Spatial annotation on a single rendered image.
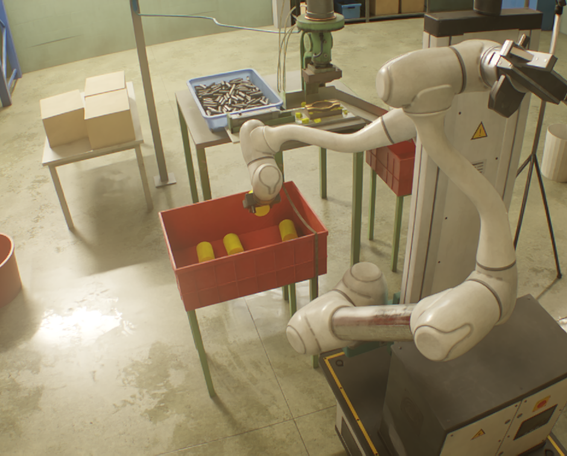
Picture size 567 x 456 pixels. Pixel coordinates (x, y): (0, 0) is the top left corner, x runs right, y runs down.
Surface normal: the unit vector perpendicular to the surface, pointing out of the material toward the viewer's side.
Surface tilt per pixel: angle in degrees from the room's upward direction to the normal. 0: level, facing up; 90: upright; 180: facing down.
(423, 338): 87
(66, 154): 0
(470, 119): 90
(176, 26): 90
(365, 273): 7
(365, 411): 0
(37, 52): 90
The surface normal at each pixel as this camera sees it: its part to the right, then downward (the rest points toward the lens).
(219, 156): -0.05, -0.80
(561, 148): -0.56, 0.55
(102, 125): 0.31, 0.54
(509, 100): 0.17, 0.36
